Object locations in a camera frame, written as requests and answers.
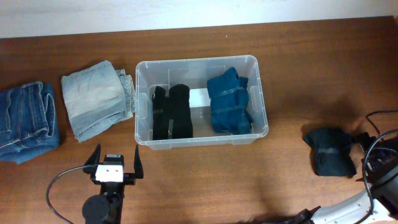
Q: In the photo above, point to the white label in box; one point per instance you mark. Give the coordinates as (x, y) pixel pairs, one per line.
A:
(199, 98)

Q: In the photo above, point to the clear plastic storage box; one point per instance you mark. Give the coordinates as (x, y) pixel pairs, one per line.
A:
(195, 73)

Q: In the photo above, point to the dark teal garment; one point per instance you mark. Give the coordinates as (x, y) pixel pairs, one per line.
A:
(331, 149)

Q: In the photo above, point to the black garment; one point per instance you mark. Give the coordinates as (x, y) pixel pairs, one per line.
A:
(171, 113)

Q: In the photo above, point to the blue garment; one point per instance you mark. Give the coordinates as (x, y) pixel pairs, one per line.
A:
(229, 98)

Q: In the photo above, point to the light blue jeans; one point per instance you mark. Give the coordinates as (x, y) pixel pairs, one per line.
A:
(97, 98)

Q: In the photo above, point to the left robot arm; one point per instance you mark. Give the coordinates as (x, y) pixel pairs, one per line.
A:
(106, 207)

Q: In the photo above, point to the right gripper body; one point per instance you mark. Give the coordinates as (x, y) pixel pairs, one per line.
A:
(379, 155)

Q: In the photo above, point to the dark blue folded jeans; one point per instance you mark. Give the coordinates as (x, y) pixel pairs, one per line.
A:
(29, 126)

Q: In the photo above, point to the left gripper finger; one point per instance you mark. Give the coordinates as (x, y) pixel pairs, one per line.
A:
(138, 167)
(93, 161)

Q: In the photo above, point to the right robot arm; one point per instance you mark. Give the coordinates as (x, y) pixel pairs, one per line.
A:
(377, 203)

